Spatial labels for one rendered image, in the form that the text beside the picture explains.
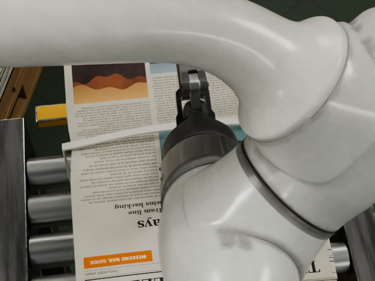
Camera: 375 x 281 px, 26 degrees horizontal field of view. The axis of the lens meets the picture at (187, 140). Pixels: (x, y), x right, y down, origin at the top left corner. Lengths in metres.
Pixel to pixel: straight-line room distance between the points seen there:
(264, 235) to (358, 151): 0.09
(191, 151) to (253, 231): 0.14
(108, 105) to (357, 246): 0.42
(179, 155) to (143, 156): 0.24
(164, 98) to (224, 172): 0.39
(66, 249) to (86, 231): 0.26
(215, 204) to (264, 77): 0.11
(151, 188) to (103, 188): 0.06
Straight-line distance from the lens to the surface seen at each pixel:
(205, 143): 0.72
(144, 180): 0.94
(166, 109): 1.00
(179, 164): 0.71
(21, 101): 2.27
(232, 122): 0.96
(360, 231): 1.19
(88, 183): 0.94
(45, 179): 1.24
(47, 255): 1.17
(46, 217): 1.20
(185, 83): 0.77
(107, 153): 0.97
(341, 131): 0.56
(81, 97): 1.01
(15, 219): 1.20
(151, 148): 0.96
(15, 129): 1.28
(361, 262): 1.17
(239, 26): 0.53
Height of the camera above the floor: 1.86
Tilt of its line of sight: 58 degrees down
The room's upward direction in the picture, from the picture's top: straight up
